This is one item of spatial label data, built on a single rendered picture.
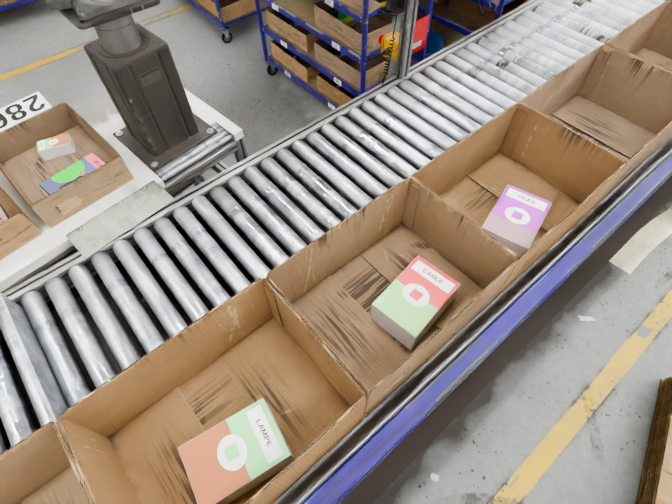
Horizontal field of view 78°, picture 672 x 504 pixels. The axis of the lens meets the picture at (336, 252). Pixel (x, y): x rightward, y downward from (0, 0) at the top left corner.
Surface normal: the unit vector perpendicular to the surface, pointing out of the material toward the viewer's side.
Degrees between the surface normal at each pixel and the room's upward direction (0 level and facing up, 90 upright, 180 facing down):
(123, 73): 90
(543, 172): 89
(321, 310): 2
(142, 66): 90
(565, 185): 89
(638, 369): 0
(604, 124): 1
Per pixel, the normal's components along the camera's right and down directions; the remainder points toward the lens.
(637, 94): -0.76, 0.54
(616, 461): -0.02, -0.56
